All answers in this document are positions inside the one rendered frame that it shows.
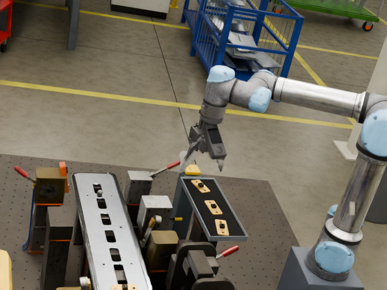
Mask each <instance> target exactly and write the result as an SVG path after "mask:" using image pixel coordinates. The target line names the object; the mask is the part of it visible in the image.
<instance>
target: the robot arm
mask: <svg viewBox="0 0 387 290"><path fill-rule="evenodd" d="M270 100H275V101H280V102H285V103H288V104H293V105H298V106H303V107H306V108H310V109H315V110H320V111H323V112H328V113H333V114H336V115H341V116H346V117H350V118H353V119H355V121H356V122H357V123H360V124H363V126H362V130H361V132H360V134H359V138H358V140H357V143H356V145H355V147H356V149H357V150H358V155H357V158H356V160H355V163H354V165H353V168H352V170H351V173H350V176H349V178H348V181H347V183H346V186H345V188H344V191H343V194H342V196H341V199H340V201H339V204H338V205H333V206H331V207H330V209H329V211H328V212H327V213H328V214H327V217H326V219H325V222H324V225H323V227H322V230H321V233H320V236H319V238H318V241H317V242H316V244H315V245H314V246H313V247H312V248H311V249H310V250H309V251H308V253H307V256H306V259H305V262H306V265H307V267H308V268H309V269H310V270H311V271H312V272H313V273H314V274H316V275H318V276H319V277H321V278H324V279H326V280H331V281H342V280H345V279H346V278H347V277H348V275H349V272H350V269H351V267H352V265H353V264H354V261H355V255H356V251H357V249H358V247H359V244H360V242H361V240H362V237H363V234H362V231H361V228H362V226H363V223H364V220H365V217H366V214H367V212H368V210H369V207H370V204H371V202H372V200H373V197H374V195H375V193H376V191H377V188H378V186H379V184H380V181H381V178H382V176H383V174H384V171H385V169H386V167H387V96H383V95H379V94H374V93H369V92H363V93H362V94H358V93H353V92H349V91H344V90H339V89H334V88H331V87H326V86H320V85H315V84H312V83H307V82H302V81H297V80H293V79H288V78H284V77H278V76H275V75H274V74H273V73H272V72H270V71H268V70H260V71H258V72H256V73H254V74H253V75H252V76H251V78H250V79H249V80H248V81H247V82H245V81H242V80H239V79H237V78H235V72H234V70H233V69H231V68H229V67H226V66H213V67H212V68H211V70H210V73H209V76H208V79H207V85H206V89H205V92H204V97H203V102H202V105H201V109H199V113H200V120H199V123H198V124H197V123H196V125H192V126H191V129H190V132H189V137H188V141H189V142H190V144H191V145H190V147H189V149H188V151H182V152H181V153H180V154H179V157H180V160H181V164H180V166H179V172H178V173H179V174H180V173H182V172H184V171H185V170H186V168H187V167H188V166H189V165H190V163H191V162H192V161H193V160H195V159H196V158H197V157H198V154H197V151H198V150H200V152H201V153H202V154H203V153H204V152H209V153H210V156H211V159H216V160H217V163H218V168H219V171H220V172H221V171H222V170H223V166H224V163H225V157H226V156H227V153H226V150H225V146H224V144H223V141H222V138H221V134H220V132H219V129H218V126H217V124H220V123H221V122H222V120H223V118H224V116H225V112H226V108H227V103H228V102H229V103H231V104H234V105H237V106H240V107H243V108H246V109H249V110H251V111H253V112H254V111H255V112H259V113H264V112H265V111H266V110H267V108H268V105H269V103H270Z"/></svg>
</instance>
